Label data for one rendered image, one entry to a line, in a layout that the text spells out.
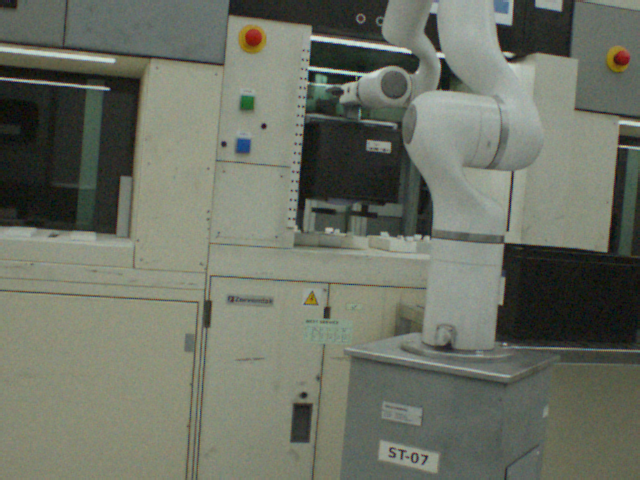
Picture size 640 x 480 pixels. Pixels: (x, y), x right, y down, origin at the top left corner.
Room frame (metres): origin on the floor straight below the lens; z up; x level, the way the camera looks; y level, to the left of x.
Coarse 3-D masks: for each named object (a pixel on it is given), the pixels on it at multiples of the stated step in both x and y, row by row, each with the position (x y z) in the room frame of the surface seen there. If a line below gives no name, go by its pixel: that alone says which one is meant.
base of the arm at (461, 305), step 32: (448, 256) 1.41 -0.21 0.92; (480, 256) 1.40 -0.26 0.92; (448, 288) 1.40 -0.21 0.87; (480, 288) 1.40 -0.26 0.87; (448, 320) 1.40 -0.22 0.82; (480, 320) 1.40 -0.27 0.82; (416, 352) 1.40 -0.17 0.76; (448, 352) 1.38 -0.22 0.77; (480, 352) 1.37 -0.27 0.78; (512, 352) 1.42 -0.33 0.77
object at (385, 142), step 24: (336, 120) 2.21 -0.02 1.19; (360, 120) 2.22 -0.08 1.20; (312, 144) 2.14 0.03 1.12; (336, 144) 2.11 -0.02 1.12; (360, 144) 2.12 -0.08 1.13; (384, 144) 2.14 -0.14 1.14; (312, 168) 2.12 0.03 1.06; (336, 168) 2.11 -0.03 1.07; (360, 168) 2.12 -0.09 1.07; (384, 168) 2.14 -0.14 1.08; (312, 192) 2.19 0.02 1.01; (336, 192) 2.11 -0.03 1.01; (360, 192) 2.12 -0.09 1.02; (384, 192) 2.14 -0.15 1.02; (360, 216) 2.24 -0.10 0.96
